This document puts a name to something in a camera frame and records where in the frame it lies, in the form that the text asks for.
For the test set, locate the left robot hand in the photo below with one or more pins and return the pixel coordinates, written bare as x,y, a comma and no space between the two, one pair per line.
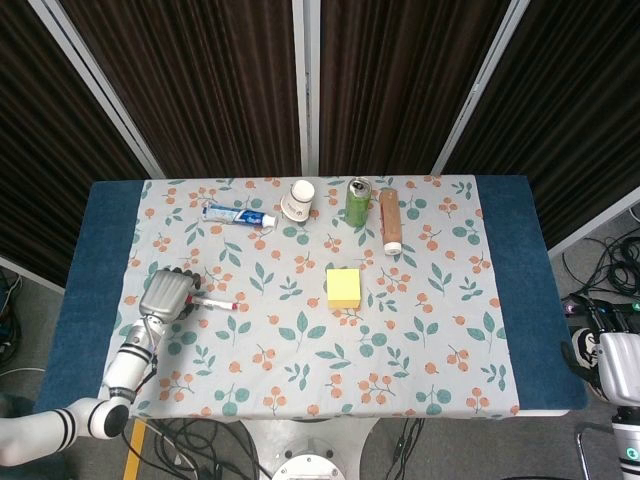
165,295

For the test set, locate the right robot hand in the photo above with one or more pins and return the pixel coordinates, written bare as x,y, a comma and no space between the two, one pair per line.
622,367

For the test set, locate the red and white marker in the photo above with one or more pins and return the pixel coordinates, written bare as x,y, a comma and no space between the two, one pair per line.
217,303

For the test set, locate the yellow cube block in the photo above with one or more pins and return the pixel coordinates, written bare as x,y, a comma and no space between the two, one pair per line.
344,285

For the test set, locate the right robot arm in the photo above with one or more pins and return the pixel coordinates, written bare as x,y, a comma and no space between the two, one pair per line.
627,440

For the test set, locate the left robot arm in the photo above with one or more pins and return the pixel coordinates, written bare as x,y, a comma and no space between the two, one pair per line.
130,360

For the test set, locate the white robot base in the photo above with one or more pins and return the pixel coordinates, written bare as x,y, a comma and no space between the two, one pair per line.
310,450

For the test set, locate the black device with lights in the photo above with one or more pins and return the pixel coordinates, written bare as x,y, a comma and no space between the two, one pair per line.
600,310

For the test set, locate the blue white toothpaste tube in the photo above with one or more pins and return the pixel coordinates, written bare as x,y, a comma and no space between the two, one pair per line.
235,215

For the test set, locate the blue table cover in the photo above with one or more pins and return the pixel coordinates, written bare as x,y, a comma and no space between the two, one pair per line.
530,300

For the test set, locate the floral fruit print tablecloth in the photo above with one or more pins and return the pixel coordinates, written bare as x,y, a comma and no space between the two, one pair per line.
310,350

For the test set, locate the white paper cup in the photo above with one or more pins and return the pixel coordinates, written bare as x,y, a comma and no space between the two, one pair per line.
298,202

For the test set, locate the dark fabric partition panel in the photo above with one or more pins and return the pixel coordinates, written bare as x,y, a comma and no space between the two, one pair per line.
395,85
200,85
50,150
575,125

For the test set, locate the green drink can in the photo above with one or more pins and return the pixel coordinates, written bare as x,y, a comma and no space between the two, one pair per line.
357,207

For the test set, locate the brown drink bottle white cap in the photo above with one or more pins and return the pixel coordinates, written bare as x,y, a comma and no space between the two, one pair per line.
391,220

